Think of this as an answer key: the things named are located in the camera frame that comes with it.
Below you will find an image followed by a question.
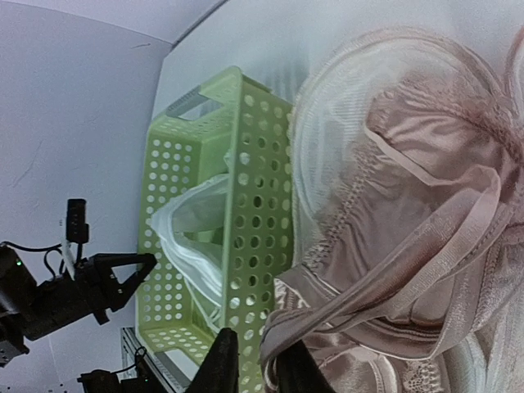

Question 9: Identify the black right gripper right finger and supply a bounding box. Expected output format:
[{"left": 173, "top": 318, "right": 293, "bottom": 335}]
[{"left": 276, "top": 341, "right": 328, "bottom": 393}]

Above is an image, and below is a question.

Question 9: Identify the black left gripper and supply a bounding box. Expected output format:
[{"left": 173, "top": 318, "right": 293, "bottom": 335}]
[{"left": 20, "top": 253, "right": 157, "bottom": 341}]

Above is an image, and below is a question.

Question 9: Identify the green perforated plastic basket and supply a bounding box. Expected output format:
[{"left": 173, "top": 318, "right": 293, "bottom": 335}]
[{"left": 135, "top": 66, "right": 293, "bottom": 392}]

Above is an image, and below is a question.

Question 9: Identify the white satin bra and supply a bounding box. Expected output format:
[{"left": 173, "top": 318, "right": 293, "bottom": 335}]
[{"left": 147, "top": 151, "right": 232, "bottom": 333}]

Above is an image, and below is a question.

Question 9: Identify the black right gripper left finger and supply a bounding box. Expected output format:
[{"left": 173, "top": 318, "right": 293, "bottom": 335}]
[{"left": 187, "top": 327, "right": 239, "bottom": 393}]

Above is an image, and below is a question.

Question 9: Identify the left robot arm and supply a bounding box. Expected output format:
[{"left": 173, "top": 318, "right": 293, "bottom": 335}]
[{"left": 1, "top": 246, "right": 157, "bottom": 368}]

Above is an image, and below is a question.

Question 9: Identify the pink satin lace bra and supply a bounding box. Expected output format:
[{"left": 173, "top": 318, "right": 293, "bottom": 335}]
[{"left": 260, "top": 26, "right": 524, "bottom": 393}]

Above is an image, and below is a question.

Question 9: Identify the floral mesh laundry bag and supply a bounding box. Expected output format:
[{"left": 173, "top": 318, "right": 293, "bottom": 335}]
[{"left": 288, "top": 24, "right": 524, "bottom": 393}]

